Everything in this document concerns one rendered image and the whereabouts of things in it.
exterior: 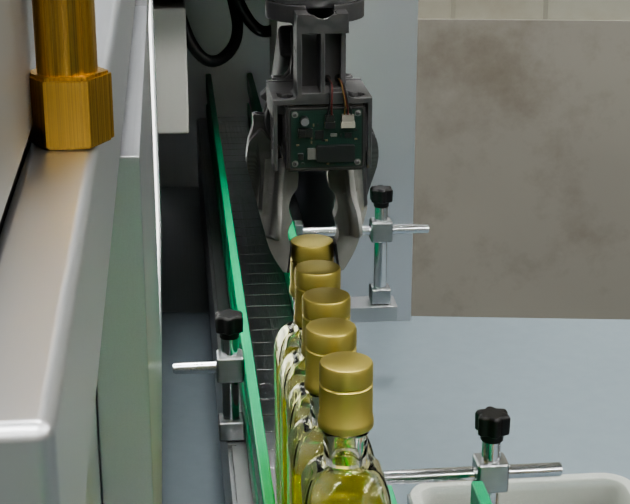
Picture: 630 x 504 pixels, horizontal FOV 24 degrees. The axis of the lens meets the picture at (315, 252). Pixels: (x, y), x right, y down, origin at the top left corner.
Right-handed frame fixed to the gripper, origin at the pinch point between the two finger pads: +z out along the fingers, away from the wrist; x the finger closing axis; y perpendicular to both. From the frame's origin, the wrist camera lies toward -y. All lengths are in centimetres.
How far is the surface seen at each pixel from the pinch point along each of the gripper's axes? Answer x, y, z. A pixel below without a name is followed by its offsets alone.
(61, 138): -15, 57, -25
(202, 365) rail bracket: -8.1, -23.5, 19.6
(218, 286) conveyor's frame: -5, -66, 28
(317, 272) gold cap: -0.4, 6.9, -0.8
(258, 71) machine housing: 7, -154, 19
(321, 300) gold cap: -0.7, 12.6, -0.8
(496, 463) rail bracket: 15.0, 1.3, 18.6
